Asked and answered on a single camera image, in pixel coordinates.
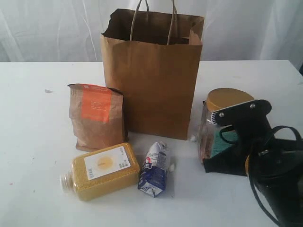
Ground black covered right arm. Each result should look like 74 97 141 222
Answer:
203 125 303 227

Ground yellow millet plastic bottle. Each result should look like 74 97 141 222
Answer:
60 142 140 201

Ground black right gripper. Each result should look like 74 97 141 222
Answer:
203 123 303 189

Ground brown paper bag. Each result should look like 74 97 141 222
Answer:
101 9 204 140

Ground brown pouch with orange label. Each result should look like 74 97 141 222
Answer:
68 83 128 152

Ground blue white milk carton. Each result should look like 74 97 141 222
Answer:
137 142 171 198

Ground white putty lump by carton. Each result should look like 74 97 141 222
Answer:
168 163 175 173

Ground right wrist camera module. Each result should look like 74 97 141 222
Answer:
210 99 272 126

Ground clear jar with gold lid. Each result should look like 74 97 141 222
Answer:
198 88 254 162

